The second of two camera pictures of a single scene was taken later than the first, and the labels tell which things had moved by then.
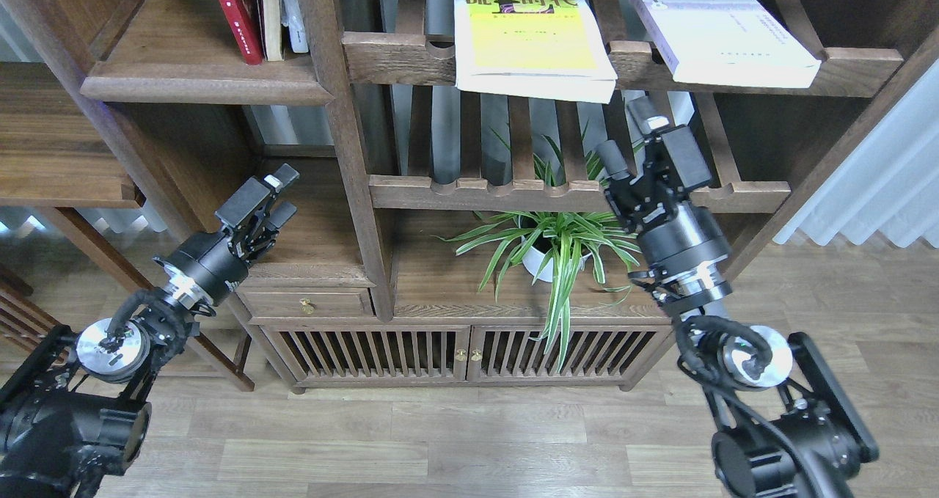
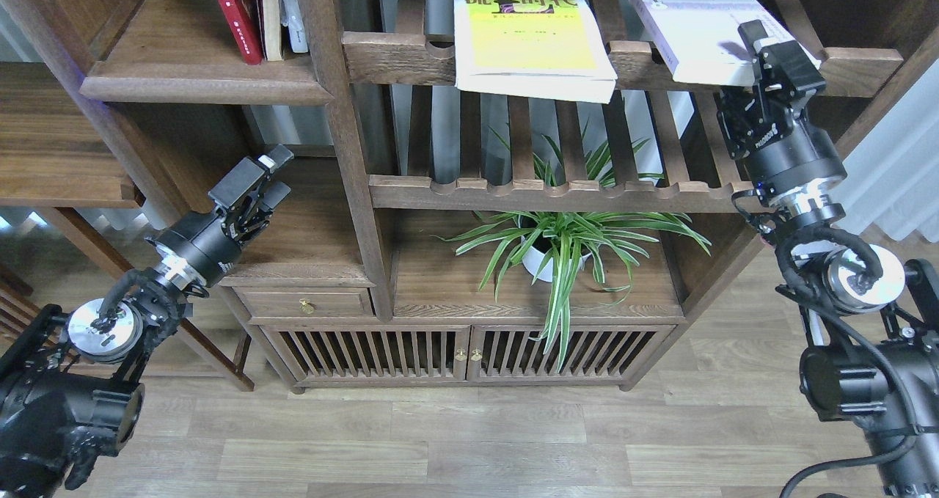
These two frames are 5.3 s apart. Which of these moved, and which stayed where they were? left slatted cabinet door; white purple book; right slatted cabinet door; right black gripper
Moved: right black gripper
Stayed: right slatted cabinet door; white purple book; left slatted cabinet door
